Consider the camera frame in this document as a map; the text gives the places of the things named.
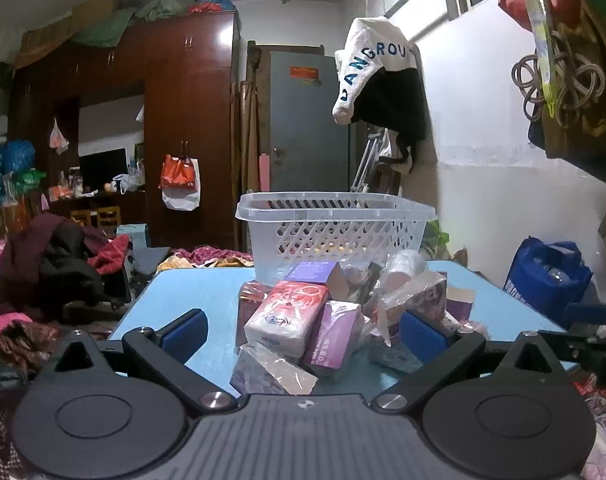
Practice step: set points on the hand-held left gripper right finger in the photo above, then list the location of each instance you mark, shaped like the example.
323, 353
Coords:
423, 335

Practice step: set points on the white printed garment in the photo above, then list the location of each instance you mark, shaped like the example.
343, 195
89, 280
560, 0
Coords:
368, 40

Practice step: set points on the brown wooden wardrobe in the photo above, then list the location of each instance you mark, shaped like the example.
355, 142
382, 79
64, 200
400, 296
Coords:
183, 110

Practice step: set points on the purple box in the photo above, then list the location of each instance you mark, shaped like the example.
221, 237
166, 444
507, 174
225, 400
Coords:
310, 272

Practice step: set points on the purple tissue pack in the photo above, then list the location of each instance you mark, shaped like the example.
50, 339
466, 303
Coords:
335, 335

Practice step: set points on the blue patterned bundle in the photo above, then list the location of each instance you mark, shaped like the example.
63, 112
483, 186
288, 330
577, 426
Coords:
13, 155

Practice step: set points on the pile of dark clothes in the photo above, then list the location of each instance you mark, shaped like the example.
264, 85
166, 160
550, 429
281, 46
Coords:
58, 260

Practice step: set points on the wooden planks bundle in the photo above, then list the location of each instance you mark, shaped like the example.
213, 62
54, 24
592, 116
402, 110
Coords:
250, 125

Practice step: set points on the green plant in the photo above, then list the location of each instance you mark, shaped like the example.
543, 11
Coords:
435, 240

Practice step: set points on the black hanging garment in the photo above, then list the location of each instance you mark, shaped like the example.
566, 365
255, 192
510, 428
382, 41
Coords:
398, 105

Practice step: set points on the black television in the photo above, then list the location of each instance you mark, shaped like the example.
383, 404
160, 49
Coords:
100, 165

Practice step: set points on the white plastic basket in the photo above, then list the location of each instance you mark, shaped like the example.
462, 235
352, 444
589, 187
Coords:
333, 240

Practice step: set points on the folding metal rack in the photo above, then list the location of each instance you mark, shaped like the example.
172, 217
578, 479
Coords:
368, 160

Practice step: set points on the purple white carton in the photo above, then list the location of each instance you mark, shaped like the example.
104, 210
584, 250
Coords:
458, 305

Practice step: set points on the paper cup stack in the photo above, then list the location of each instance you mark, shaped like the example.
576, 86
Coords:
405, 270

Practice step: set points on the pink white tissue pack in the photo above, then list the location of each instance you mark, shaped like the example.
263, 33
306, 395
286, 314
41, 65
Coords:
283, 317

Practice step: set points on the blue shopping bag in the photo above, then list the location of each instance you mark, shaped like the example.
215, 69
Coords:
538, 280

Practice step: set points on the pink label plastic pack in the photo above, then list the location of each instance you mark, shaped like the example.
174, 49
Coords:
423, 295

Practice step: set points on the small hanging plastic bag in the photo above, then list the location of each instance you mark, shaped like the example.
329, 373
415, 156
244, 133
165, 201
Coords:
58, 137

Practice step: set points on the dark hanging tote bag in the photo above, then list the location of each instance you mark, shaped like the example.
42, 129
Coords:
593, 125

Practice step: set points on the orange white plastic bag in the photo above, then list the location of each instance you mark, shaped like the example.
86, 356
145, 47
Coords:
178, 172

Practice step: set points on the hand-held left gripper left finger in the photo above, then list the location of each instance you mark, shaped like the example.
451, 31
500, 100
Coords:
185, 332

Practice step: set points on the clear wrapped tissue pack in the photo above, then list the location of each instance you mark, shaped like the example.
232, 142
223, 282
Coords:
268, 370

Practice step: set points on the green cloth bundle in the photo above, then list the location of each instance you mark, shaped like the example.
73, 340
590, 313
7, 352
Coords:
108, 27

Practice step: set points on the grey door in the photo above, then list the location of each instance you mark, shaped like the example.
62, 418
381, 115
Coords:
303, 120

